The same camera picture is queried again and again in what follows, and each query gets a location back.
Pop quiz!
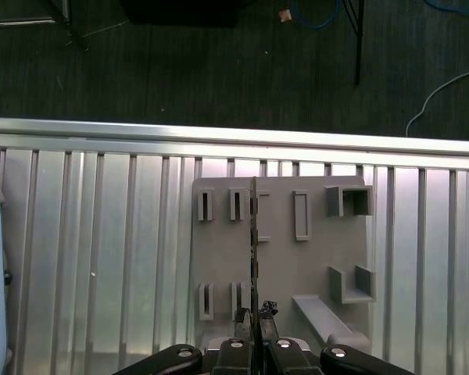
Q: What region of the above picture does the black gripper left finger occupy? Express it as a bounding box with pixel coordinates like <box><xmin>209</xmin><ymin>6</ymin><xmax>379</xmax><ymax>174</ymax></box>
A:
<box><xmin>113</xmin><ymin>307</ymin><xmax>256</xmax><ymax>375</ymax></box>

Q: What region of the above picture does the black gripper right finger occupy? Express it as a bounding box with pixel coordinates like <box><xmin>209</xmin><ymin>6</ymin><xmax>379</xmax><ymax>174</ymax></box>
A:
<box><xmin>257</xmin><ymin>299</ymin><xmax>415</xmax><ymax>375</ymax></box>

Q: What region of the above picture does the green RAM stick white label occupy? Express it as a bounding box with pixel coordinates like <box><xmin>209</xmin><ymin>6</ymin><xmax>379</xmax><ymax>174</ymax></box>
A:
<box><xmin>248</xmin><ymin>176</ymin><xmax>260</xmax><ymax>339</ymax></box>

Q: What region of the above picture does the grey parts rack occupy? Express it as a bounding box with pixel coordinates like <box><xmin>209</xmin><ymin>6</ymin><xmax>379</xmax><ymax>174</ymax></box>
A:
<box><xmin>189</xmin><ymin>175</ymin><xmax>378</xmax><ymax>352</ymax></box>

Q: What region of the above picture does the black metal stand leg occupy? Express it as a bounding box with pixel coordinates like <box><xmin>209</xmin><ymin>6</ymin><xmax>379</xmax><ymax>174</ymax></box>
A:
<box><xmin>342</xmin><ymin>0</ymin><xmax>367</xmax><ymax>86</ymax></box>

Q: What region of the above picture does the black floor box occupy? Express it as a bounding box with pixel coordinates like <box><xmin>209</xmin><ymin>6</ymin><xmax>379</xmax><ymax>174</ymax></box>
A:
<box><xmin>120</xmin><ymin>0</ymin><xmax>255</xmax><ymax>28</ymax></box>

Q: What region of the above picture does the white floor cable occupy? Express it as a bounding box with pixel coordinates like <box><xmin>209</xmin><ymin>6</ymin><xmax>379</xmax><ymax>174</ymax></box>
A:
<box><xmin>405</xmin><ymin>64</ymin><xmax>469</xmax><ymax>138</ymax></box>

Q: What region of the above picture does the blue floor cable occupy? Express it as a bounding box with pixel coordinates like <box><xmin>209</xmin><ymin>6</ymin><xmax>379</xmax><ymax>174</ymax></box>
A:
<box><xmin>288</xmin><ymin>0</ymin><xmax>341</xmax><ymax>29</ymax></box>
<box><xmin>425</xmin><ymin>0</ymin><xmax>469</xmax><ymax>20</ymax></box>

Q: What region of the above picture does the grey metal frame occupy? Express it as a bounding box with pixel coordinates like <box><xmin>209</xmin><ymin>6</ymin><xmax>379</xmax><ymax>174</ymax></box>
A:
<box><xmin>0</xmin><ymin>0</ymin><xmax>91</xmax><ymax>52</ymax></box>

